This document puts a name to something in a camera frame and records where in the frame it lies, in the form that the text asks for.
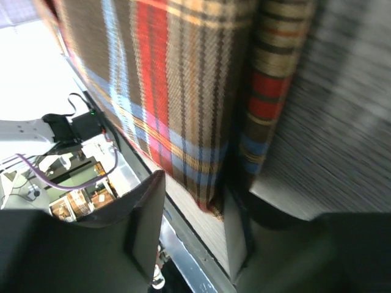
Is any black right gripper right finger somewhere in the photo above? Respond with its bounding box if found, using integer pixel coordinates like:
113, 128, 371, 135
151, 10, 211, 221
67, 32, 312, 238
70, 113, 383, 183
223, 184, 390, 292

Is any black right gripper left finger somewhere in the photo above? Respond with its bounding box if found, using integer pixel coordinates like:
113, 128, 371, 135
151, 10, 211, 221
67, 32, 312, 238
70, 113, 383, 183
1, 170, 166, 292

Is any red brown plaid shirt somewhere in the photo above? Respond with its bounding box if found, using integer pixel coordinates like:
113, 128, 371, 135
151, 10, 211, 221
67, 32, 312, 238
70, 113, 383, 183
34, 1, 315, 217

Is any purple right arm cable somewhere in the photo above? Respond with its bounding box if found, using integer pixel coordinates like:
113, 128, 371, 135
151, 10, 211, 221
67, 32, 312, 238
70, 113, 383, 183
15, 146, 120, 192

